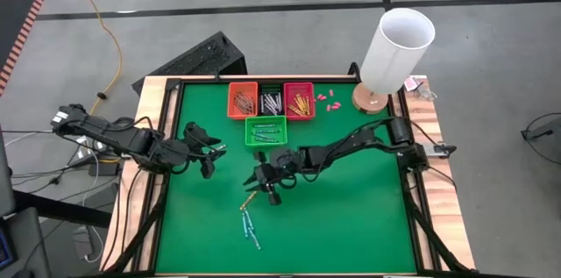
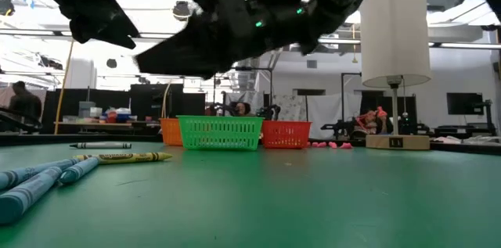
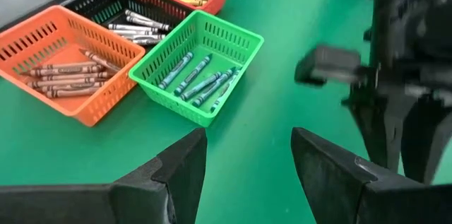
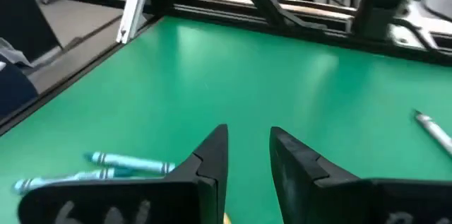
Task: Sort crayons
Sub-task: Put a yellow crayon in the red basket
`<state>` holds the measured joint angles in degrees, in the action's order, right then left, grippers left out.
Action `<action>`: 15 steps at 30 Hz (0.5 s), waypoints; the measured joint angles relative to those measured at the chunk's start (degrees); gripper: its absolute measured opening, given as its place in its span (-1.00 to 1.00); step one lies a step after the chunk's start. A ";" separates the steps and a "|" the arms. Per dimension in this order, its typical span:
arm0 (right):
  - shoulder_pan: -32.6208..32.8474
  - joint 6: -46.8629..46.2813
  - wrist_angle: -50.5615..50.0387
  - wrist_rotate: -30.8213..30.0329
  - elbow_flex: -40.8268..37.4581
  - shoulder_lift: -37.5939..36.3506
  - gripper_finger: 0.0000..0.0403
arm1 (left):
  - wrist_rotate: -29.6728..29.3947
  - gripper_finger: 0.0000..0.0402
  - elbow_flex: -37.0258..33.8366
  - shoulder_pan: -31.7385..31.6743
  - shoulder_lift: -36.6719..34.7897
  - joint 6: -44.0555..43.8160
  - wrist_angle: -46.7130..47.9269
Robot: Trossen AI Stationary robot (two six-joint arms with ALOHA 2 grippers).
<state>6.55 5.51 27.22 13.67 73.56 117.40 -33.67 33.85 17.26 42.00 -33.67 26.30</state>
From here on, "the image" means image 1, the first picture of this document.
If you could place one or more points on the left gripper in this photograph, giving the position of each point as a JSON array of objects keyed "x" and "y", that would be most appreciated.
[{"x": 195, "y": 148}]

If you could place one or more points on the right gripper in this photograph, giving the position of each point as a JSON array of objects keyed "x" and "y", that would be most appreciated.
[{"x": 276, "y": 168}]

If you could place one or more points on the brown crayon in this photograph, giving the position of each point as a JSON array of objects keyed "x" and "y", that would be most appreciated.
[
  {"x": 241, "y": 102},
  {"x": 250, "y": 100},
  {"x": 246, "y": 101}
]

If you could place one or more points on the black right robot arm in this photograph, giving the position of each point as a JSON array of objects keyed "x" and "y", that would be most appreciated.
[{"x": 350, "y": 144}]

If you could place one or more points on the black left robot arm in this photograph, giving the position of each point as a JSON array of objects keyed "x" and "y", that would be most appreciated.
[{"x": 118, "y": 137}]

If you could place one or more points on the green plastic basket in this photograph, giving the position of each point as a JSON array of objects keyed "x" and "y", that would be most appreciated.
[{"x": 250, "y": 142}]

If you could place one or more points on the orange plastic basket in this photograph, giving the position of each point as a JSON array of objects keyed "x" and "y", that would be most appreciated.
[{"x": 232, "y": 89}]

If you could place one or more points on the black plastic basket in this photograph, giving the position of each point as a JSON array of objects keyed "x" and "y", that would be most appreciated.
[{"x": 271, "y": 87}]

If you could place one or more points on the red plastic basket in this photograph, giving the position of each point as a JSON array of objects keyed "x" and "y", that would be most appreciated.
[{"x": 291, "y": 89}]

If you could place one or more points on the green table mat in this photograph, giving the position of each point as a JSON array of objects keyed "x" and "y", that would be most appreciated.
[{"x": 350, "y": 225}]

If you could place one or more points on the black power strip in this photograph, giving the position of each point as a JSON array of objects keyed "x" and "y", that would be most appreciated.
[{"x": 103, "y": 166}]

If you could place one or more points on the black floor beam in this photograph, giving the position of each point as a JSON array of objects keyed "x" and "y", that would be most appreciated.
[{"x": 57, "y": 208}]

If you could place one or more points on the pink white packet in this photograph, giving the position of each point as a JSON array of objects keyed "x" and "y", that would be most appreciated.
[{"x": 412, "y": 83}]

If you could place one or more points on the white shade wooden base lamp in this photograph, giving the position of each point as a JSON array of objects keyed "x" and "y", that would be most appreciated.
[{"x": 394, "y": 59}]

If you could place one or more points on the clear plastic bag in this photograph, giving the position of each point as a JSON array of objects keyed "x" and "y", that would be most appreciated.
[{"x": 427, "y": 94}]

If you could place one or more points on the dark device purple screen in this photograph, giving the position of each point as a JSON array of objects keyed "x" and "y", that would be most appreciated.
[{"x": 26, "y": 243}]

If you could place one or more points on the grey metal bracket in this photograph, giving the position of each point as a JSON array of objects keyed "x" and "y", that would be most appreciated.
[{"x": 440, "y": 149}]

